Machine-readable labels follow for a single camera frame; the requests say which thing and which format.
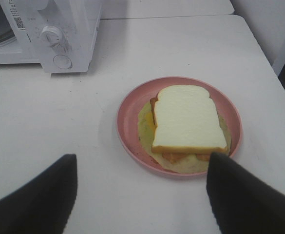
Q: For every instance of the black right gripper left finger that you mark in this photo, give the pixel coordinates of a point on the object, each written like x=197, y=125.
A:
x=44, y=204

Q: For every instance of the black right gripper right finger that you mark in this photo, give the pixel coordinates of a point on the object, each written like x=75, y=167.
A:
x=242, y=203

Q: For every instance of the white bread sandwich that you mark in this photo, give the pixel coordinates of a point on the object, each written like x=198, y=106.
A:
x=182, y=115

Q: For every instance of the pink round plate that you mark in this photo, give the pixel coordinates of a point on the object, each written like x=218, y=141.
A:
x=131, y=105

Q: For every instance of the round white door button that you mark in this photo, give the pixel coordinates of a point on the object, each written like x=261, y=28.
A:
x=62, y=62

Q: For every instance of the white timer knob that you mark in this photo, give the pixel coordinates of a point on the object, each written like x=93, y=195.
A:
x=51, y=36

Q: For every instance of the white microwave oven body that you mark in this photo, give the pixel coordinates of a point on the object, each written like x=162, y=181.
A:
x=78, y=20

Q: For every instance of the warning label sticker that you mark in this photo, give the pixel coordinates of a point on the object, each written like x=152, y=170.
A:
x=15, y=15

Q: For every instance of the upper white power knob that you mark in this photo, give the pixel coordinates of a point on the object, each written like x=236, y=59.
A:
x=42, y=4

